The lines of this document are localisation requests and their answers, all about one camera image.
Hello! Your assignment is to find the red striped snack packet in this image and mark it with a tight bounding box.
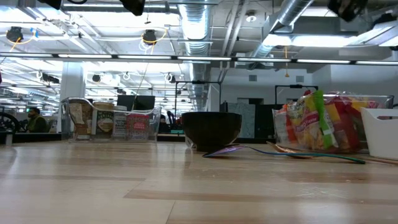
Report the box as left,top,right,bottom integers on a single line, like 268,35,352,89
326,96,363,152

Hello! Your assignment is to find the tan lid jar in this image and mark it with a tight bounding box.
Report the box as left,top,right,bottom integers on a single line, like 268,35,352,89
93,101,115,138

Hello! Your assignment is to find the white lid jar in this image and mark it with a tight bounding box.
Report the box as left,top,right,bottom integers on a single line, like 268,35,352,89
113,105,128,139

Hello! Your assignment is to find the copper spoon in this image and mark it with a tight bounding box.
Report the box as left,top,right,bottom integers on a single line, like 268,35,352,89
266,141,398,166

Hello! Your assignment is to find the iridescent blue purple spoon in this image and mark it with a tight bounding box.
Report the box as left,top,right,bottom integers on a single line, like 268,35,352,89
202,144,366,165

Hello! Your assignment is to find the long ceiling light bar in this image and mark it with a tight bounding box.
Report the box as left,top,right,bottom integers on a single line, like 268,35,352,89
0,52,398,65

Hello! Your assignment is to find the clear plastic container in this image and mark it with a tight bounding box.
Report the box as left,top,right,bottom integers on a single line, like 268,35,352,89
60,96,162,144
272,91,395,154

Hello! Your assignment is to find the orange ramen packet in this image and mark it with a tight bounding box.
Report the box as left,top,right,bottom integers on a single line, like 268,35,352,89
349,98,379,113

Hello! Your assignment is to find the black monitor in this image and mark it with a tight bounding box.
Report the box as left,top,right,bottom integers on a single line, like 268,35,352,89
117,95,155,111

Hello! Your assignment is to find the white column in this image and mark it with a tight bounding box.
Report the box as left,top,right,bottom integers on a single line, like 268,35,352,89
59,61,86,106

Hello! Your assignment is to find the round ceiling fixture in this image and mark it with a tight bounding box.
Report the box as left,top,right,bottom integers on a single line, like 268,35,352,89
245,10,258,24

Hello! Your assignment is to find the small red box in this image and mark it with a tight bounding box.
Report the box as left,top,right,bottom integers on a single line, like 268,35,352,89
126,113,150,141

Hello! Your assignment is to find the brown white sachet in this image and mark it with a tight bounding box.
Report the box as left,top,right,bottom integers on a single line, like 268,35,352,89
68,102,93,139

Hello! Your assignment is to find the white rectangular tray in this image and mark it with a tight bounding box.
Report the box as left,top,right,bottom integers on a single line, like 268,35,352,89
360,107,398,160

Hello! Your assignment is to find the red white ramen packet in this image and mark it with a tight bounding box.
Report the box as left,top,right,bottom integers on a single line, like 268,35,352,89
273,104,298,146

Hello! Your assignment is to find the black cabinet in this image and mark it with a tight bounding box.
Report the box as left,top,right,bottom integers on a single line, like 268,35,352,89
254,104,284,139

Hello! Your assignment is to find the red bowl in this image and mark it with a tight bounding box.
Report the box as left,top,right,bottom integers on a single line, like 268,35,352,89
182,111,243,152

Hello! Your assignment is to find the grey patterned panel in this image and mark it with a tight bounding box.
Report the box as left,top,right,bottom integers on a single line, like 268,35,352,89
228,102,256,139

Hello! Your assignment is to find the black wheel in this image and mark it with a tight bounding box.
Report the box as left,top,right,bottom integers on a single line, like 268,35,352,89
0,111,21,133

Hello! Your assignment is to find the smooth silver ceiling duct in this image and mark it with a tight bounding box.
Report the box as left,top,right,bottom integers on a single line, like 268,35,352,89
251,0,315,58

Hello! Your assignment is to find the ribbed silver ceiling duct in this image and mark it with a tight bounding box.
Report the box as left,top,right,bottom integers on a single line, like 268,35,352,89
177,0,216,111

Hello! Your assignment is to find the yellow hanging cord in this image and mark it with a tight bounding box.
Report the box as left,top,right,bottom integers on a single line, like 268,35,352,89
284,45,290,78

